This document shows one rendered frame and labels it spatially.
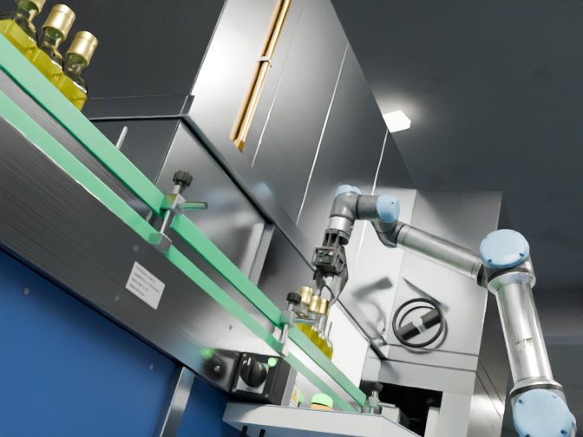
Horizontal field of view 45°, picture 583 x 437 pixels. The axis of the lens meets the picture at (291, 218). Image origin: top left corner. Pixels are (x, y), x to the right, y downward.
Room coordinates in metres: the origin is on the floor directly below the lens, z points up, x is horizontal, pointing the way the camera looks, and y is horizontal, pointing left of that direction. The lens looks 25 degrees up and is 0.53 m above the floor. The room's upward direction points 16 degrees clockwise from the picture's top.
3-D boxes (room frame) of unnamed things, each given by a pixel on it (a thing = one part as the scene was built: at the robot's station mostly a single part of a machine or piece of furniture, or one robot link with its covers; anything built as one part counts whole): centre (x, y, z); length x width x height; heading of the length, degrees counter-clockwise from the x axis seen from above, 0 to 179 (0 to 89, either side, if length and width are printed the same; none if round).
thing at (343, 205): (1.84, -0.14, 1.47); 0.09 x 0.08 x 0.11; 61
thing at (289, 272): (2.17, -0.17, 1.15); 0.90 x 0.03 x 0.34; 150
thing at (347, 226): (1.84, -0.14, 1.39); 0.08 x 0.08 x 0.05
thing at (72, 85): (0.93, 0.38, 1.02); 0.06 x 0.06 x 0.28; 60
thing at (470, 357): (3.00, -0.84, 1.69); 0.70 x 0.37 x 0.89; 150
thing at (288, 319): (1.38, -0.07, 0.94); 0.07 x 0.04 x 0.13; 60
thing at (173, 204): (0.98, 0.16, 0.94); 0.07 x 0.04 x 0.13; 60
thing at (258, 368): (1.22, -0.01, 0.79); 0.04 x 0.03 x 0.04; 60
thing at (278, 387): (1.27, -0.03, 0.79); 0.08 x 0.08 x 0.08; 60
